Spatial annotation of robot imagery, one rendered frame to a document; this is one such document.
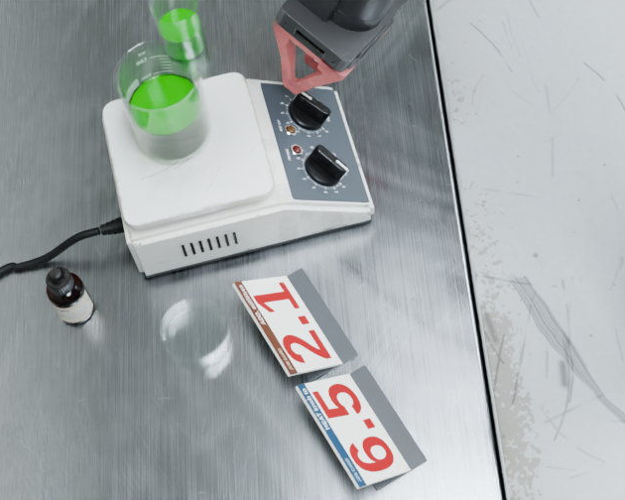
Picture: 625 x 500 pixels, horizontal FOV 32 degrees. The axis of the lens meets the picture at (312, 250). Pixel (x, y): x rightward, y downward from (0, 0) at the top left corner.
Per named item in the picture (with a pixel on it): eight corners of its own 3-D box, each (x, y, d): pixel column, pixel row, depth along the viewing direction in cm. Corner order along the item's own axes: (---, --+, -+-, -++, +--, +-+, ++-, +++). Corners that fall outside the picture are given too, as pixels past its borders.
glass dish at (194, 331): (242, 352, 88) (239, 341, 86) (179, 381, 88) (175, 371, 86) (215, 296, 91) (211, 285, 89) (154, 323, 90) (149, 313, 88)
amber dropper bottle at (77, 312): (54, 301, 91) (30, 264, 85) (87, 286, 92) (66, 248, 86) (65, 331, 90) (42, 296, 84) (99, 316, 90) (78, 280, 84)
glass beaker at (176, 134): (144, 180, 86) (121, 119, 79) (128, 114, 89) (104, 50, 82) (230, 156, 87) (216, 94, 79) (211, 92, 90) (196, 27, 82)
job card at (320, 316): (302, 269, 91) (299, 246, 88) (358, 355, 88) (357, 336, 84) (237, 305, 90) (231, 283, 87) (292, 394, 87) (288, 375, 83)
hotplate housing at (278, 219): (335, 101, 99) (332, 47, 92) (376, 226, 93) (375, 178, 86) (92, 161, 97) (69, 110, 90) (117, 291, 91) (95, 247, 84)
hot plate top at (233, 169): (244, 74, 91) (243, 67, 90) (278, 196, 86) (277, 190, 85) (101, 108, 90) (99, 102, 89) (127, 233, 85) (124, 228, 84)
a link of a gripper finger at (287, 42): (242, 77, 89) (283, 3, 81) (289, 31, 93) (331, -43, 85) (308, 131, 89) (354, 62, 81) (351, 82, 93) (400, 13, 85)
